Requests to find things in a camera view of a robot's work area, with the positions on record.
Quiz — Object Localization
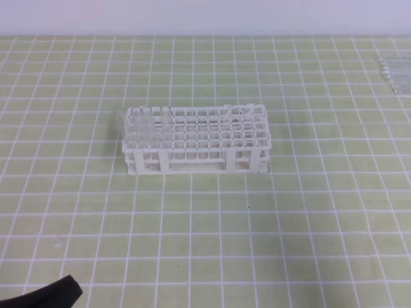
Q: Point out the white plastic test tube rack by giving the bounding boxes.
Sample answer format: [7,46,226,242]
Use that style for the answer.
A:
[122,104,272,175]

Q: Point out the green checkered tablecloth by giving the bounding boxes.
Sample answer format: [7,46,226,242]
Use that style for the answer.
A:
[1,36,410,307]

